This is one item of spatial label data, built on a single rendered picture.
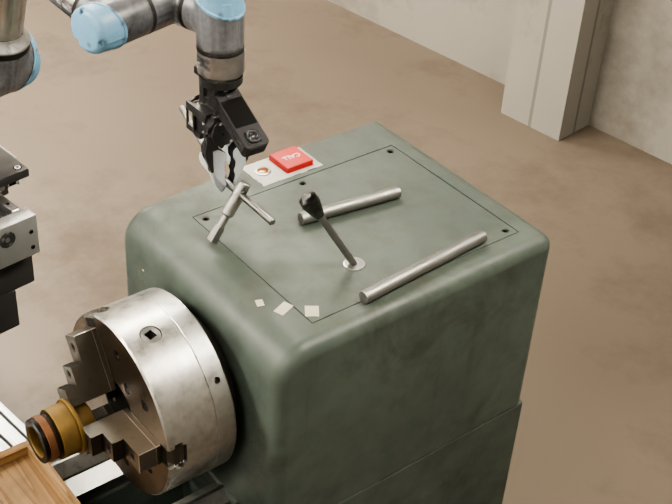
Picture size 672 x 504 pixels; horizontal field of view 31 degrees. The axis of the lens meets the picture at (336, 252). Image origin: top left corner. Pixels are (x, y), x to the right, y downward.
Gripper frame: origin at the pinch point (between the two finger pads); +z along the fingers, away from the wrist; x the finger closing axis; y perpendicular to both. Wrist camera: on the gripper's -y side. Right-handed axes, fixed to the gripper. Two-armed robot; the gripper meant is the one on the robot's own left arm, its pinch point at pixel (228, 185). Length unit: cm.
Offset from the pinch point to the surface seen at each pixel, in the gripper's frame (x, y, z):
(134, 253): 13.7, 8.6, 13.9
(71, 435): 39.4, -15.7, 23.2
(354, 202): -20.4, -8.9, 6.1
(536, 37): -242, 145, 96
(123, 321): 26.8, -11.1, 9.5
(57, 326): -24, 133, 133
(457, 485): -30, -34, 61
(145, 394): 29.3, -21.4, 15.7
